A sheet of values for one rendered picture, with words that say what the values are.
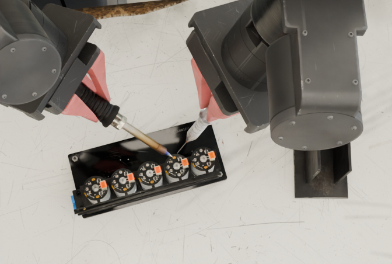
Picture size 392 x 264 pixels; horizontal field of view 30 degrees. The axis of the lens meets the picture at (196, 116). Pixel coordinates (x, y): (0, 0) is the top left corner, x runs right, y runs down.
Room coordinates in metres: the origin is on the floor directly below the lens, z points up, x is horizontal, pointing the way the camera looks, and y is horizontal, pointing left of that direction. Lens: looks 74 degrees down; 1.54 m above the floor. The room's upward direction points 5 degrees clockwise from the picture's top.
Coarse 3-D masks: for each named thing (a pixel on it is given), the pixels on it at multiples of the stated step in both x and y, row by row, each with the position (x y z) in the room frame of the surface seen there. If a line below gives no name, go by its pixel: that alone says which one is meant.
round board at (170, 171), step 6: (174, 156) 0.16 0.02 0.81; (180, 156) 0.16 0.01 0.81; (168, 162) 0.15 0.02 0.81; (174, 162) 0.15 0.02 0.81; (180, 162) 0.15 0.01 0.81; (168, 168) 0.15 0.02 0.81; (180, 168) 0.15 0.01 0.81; (186, 168) 0.15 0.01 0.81; (168, 174) 0.14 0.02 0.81; (174, 174) 0.14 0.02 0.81
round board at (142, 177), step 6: (144, 162) 0.15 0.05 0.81; (150, 162) 0.15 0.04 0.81; (138, 168) 0.14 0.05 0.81; (144, 168) 0.14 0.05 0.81; (150, 168) 0.15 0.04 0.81; (138, 174) 0.14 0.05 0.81; (144, 174) 0.14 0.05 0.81; (144, 180) 0.13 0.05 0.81; (150, 180) 0.13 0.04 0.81; (156, 180) 0.13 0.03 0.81
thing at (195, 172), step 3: (201, 156) 0.16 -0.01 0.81; (204, 156) 0.16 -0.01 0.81; (201, 159) 0.16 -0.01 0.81; (204, 159) 0.16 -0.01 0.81; (192, 165) 0.15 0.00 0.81; (192, 168) 0.15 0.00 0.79; (192, 171) 0.15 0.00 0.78; (195, 171) 0.15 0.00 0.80; (198, 171) 0.15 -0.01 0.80; (201, 171) 0.15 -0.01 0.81; (204, 171) 0.15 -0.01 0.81; (210, 171) 0.15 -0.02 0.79; (195, 174) 0.15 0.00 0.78; (198, 174) 0.15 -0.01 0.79; (201, 174) 0.15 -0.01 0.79
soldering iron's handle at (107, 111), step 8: (80, 88) 0.20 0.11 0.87; (80, 96) 0.20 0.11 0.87; (88, 96) 0.20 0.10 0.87; (96, 96) 0.20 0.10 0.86; (88, 104) 0.19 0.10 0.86; (96, 104) 0.19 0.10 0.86; (104, 104) 0.19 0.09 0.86; (96, 112) 0.19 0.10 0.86; (104, 112) 0.19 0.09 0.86; (112, 112) 0.19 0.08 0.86; (104, 120) 0.18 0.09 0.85; (112, 120) 0.18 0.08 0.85
